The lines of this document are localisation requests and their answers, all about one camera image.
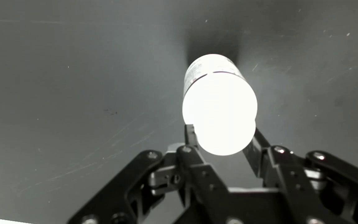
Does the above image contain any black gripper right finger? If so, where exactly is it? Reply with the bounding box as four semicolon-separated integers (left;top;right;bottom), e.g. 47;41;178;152
242;127;358;224

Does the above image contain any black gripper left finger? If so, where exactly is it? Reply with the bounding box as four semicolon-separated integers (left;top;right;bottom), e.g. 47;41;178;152
66;124;230;224

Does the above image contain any white pill bottle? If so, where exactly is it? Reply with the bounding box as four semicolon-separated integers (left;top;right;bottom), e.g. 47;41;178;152
181;53;258;158

